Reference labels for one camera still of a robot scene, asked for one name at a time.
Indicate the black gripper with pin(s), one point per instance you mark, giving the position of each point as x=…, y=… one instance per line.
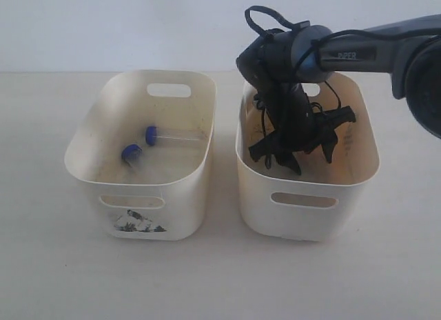
x=291, y=123

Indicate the white plastic bin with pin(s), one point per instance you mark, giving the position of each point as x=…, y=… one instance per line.
x=315, y=205
x=166, y=198

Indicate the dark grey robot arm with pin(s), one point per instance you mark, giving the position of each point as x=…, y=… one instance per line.
x=281, y=60

